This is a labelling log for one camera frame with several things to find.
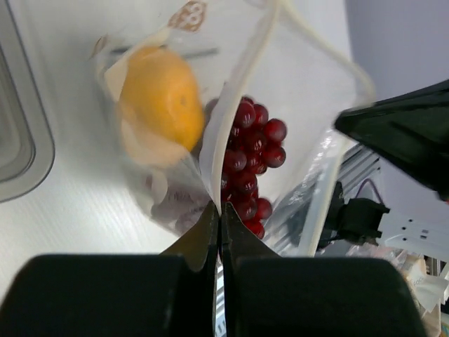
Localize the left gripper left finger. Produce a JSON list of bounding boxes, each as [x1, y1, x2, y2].
[[1, 204, 218, 336]]

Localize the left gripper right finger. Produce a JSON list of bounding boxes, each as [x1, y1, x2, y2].
[[220, 204, 426, 336]]

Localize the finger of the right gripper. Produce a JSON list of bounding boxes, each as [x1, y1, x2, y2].
[[333, 80, 448, 201]]

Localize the purple grape bunch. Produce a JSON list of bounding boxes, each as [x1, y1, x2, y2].
[[220, 95, 288, 239]]

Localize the clear zip top bag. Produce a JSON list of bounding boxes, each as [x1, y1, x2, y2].
[[92, 1, 375, 256]]

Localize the yellow lemon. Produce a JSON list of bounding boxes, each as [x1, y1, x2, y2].
[[119, 46, 205, 151]]

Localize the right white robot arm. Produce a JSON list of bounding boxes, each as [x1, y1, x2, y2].
[[324, 81, 448, 261]]

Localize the clear plastic food tray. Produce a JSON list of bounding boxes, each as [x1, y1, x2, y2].
[[1, 1, 55, 203]]

